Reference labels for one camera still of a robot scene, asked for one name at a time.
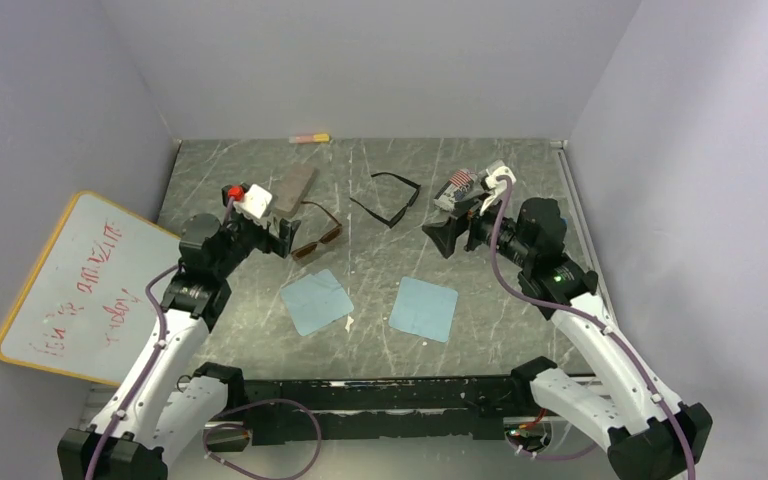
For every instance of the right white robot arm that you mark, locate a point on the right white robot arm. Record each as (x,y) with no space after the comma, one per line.
(644,427)

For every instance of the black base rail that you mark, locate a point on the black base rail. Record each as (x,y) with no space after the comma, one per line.
(484,407)

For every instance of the yellow framed whiteboard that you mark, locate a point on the yellow framed whiteboard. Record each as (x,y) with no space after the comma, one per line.
(83,311)

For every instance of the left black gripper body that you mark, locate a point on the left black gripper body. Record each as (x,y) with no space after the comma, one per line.
(243,237)

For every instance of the pink yellow marker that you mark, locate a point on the pink yellow marker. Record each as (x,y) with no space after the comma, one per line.
(310,139)

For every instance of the black frame sunglasses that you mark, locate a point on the black frame sunglasses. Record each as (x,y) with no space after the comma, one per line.
(387,197)

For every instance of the brown glasses case green lining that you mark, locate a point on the brown glasses case green lining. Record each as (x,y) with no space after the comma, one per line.
(292,189)

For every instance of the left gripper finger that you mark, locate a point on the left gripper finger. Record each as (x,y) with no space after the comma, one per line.
(286,233)
(268,237)

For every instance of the brown tinted sunglasses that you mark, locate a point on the brown tinted sunglasses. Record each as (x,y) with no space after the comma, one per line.
(325,239)

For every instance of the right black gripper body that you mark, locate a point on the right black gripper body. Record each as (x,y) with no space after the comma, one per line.
(481,226)

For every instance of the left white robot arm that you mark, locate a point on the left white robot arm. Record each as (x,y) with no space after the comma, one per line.
(140,432)

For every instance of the blue cleaning cloth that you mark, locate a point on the blue cleaning cloth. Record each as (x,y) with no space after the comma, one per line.
(315,301)
(424,309)

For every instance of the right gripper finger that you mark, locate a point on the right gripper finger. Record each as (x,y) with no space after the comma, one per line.
(450,202)
(444,234)

